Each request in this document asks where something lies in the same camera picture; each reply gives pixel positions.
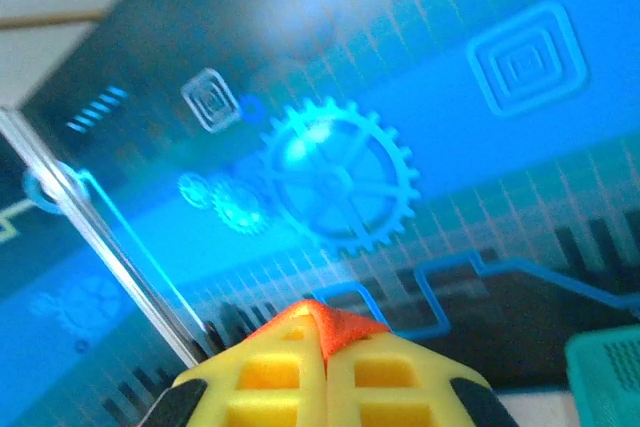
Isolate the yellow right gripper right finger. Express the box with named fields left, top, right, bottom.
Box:
left=325, top=331, right=521, bottom=427

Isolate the orange t-shirt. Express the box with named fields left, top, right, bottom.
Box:
left=244, top=299, right=392, bottom=364

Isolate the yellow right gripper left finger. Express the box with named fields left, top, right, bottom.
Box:
left=134, top=309, right=329, bottom=427

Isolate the teal plastic basket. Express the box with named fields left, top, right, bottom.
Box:
left=564, top=324, right=640, bottom=427

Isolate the aluminium frame post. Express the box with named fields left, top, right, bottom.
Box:
left=0, top=105, right=214, bottom=369

